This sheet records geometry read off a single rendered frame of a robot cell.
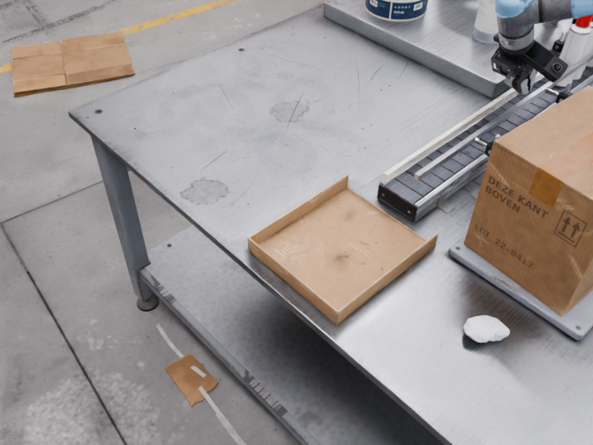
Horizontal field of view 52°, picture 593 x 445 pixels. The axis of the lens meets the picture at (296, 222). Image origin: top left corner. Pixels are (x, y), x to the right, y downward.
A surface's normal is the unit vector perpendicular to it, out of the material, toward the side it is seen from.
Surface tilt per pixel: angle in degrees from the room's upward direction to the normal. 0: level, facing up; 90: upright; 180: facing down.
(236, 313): 1
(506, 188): 90
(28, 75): 1
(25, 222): 0
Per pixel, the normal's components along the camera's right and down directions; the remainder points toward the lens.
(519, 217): -0.78, 0.43
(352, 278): 0.01, -0.71
